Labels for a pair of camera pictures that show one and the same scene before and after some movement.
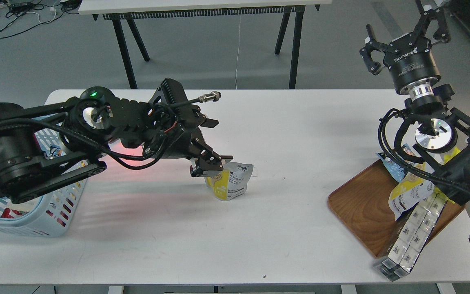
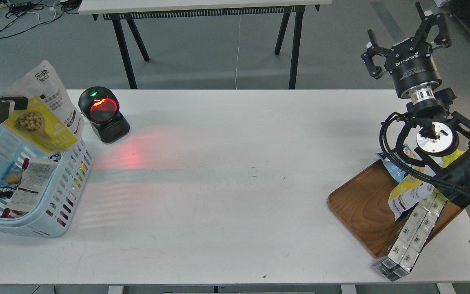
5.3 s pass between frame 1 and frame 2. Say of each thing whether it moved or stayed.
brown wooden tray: stayed
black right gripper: stayed
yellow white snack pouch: moved
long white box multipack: stayed
